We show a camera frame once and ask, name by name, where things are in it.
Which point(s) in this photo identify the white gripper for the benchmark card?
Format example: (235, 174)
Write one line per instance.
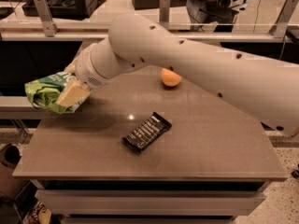
(84, 68)

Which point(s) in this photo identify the green rice chip bag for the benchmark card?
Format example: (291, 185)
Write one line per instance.
(45, 91)

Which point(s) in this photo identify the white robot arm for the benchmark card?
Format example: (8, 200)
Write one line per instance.
(265, 88)

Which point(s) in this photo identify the black box on floor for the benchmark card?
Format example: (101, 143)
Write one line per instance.
(73, 9)

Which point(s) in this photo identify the black snack bar wrapper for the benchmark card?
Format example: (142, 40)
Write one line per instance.
(147, 132)

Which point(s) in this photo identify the orange fruit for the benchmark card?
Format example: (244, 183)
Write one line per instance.
(169, 78)

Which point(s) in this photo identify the brown bin at left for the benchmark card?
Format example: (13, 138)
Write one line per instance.
(11, 188)

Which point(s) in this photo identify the person in jeans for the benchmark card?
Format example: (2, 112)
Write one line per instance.
(197, 13)

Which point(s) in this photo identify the left metal rail bracket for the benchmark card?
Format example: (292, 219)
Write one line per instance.
(44, 14)

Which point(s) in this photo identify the metal rail bracket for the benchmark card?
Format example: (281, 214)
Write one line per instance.
(164, 12)
(279, 28)
(44, 14)

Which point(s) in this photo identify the grey table drawer frame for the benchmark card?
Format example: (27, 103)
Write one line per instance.
(150, 203)

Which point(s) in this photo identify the middle metal rail bracket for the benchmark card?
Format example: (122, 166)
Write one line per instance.
(164, 12)

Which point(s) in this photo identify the right metal rail bracket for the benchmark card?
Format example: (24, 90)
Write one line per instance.
(279, 28)

